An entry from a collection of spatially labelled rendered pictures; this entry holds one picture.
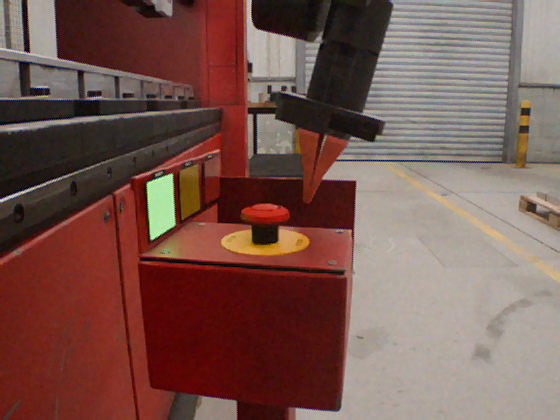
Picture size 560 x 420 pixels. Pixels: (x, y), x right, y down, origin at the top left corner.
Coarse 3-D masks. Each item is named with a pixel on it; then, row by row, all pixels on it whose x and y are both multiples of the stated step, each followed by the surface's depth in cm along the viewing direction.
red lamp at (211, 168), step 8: (216, 160) 50; (208, 168) 47; (216, 168) 50; (208, 176) 48; (216, 176) 50; (208, 184) 48; (216, 184) 50; (208, 192) 48; (216, 192) 50; (208, 200) 48
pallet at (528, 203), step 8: (520, 200) 386; (528, 200) 372; (536, 200) 361; (520, 208) 386; (528, 208) 375; (536, 208) 375; (552, 208) 333; (536, 216) 358; (544, 216) 358; (552, 216) 331; (552, 224) 331
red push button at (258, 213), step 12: (264, 204) 38; (240, 216) 37; (252, 216) 35; (264, 216) 35; (276, 216) 35; (288, 216) 36; (252, 228) 37; (264, 228) 36; (276, 228) 37; (252, 240) 37; (264, 240) 36; (276, 240) 37
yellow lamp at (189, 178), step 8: (192, 168) 43; (184, 176) 41; (192, 176) 43; (184, 184) 41; (192, 184) 43; (184, 192) 41; (192, 192) 43; (184, 200) 41; (192, 200) 43; (184, 208) 42; (192, 208) 43; (184, 216) 42
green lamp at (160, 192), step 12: (156, 180) 36; (168, 180) 38; (156, 192) 36; (168, 192) 38; (156, 204) 36; (168, 204) 38; (156, 216) 36; (168, 216) 38; (156, 228) 36; (168, 228) 38
